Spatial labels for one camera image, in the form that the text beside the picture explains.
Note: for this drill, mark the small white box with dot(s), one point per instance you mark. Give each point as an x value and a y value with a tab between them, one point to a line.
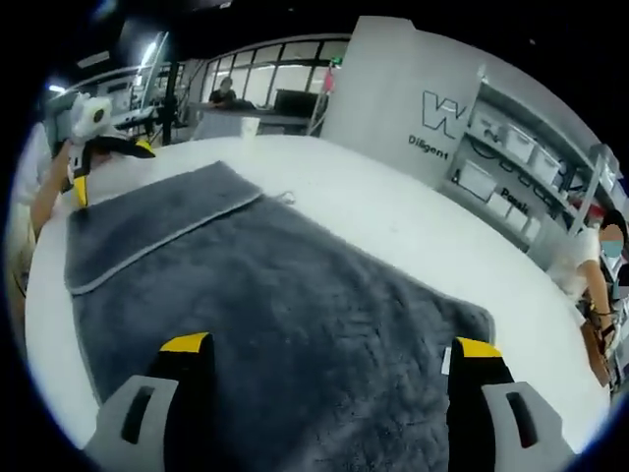
499	204
525	221

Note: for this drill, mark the white paper cup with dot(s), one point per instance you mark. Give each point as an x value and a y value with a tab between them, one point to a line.
249	129

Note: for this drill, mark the pink flag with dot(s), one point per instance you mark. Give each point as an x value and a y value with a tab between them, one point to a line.
330	79

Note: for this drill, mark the black monitor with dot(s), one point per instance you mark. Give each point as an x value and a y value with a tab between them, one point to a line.
294	102

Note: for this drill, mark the brown wooden tray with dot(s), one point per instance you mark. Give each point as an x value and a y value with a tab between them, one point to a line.
597	351

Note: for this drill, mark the grey panel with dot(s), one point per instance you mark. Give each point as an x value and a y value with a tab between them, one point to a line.
216	123

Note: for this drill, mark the grey metal shelf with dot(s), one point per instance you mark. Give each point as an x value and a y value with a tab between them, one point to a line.
565	162

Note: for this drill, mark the black pole stand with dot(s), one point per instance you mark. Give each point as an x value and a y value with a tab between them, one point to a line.
171	93

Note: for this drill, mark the grey fluffy towel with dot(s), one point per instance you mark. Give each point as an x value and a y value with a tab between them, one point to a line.
275	314

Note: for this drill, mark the large white storage box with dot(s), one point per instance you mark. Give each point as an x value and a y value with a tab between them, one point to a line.
476	178

